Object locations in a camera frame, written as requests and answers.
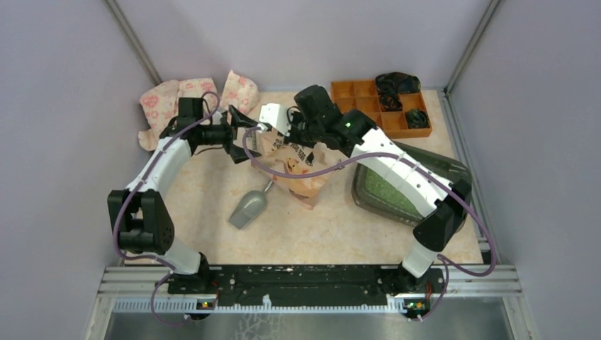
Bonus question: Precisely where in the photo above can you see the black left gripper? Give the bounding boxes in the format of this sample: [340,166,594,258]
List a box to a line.
[196,105,261,163]

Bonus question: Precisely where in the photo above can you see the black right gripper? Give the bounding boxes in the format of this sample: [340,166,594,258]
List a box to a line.
[276,110,322,149]

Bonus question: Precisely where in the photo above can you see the orange cat litter bag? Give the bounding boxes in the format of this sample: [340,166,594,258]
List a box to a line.
[257,132,342,209]

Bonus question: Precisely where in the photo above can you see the grey metal scoop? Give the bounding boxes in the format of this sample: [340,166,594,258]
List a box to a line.
[228,181,274,230]

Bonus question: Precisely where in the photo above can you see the piano-key bag clip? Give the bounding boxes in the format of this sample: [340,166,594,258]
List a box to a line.
[247,131,260,152]

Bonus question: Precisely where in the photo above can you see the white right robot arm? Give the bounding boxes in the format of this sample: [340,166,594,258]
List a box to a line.
[284,85,471,292]

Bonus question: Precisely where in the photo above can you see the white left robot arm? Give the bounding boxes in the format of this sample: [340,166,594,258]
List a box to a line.
[107,95,257,293]

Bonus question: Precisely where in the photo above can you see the dark green litter box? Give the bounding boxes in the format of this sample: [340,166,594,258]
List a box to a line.
[352,142,473,227]

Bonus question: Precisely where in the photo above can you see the orange compartment tray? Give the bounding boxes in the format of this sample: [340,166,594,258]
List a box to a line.
[330,79,432,139]

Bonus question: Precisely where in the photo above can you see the dark cloth on tray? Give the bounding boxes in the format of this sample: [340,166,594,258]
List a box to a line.
[374,72,421,112]

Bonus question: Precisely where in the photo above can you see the pink patterned cloth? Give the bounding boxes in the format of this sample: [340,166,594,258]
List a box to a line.
[138,70,259,151]

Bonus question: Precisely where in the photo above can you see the small dark cloth ball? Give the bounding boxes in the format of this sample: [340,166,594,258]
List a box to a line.
[405,108,429,129]

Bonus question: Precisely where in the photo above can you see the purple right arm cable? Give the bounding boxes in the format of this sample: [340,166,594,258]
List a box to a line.
[242,124,499,322]

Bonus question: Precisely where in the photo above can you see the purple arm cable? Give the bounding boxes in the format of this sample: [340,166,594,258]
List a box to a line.
[242,124,499,322]
[111,91,222,327]

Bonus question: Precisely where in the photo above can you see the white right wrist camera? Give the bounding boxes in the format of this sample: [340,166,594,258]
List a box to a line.
[259,103,291,137]

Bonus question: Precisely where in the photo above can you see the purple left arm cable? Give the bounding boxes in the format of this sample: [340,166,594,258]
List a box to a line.
[111,91,222,327]

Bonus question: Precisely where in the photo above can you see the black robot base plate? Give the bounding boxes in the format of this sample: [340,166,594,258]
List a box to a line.
[167,265,448,319]

